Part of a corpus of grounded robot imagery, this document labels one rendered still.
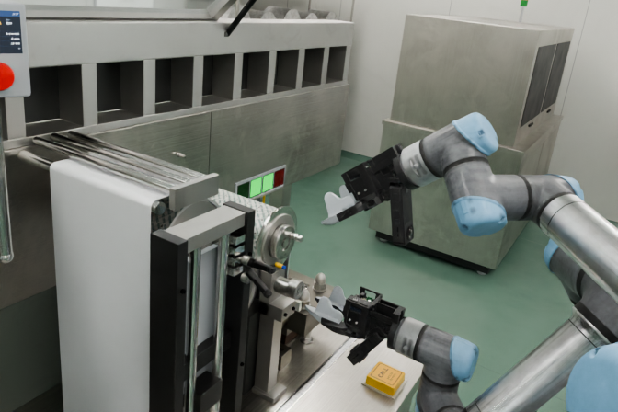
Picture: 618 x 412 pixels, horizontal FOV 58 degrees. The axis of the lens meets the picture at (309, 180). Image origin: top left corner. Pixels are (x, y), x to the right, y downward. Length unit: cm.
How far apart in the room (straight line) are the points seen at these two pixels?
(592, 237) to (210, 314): 57
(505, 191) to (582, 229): 12
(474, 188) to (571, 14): 460
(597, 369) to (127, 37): 98
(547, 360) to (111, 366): 75
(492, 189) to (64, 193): 69
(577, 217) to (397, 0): 507
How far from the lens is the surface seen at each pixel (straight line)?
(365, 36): 600
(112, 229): 93
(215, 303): 86
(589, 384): 66
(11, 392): 131
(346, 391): 135
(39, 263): 120
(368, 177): 100
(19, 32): 68
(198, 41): 135
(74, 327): 112
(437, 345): 113
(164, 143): 131
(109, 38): 118
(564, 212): 91
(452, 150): 92
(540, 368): 106
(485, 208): 87
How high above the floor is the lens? 176
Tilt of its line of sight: 19 degrees down
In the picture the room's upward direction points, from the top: 6 degrees clockwise
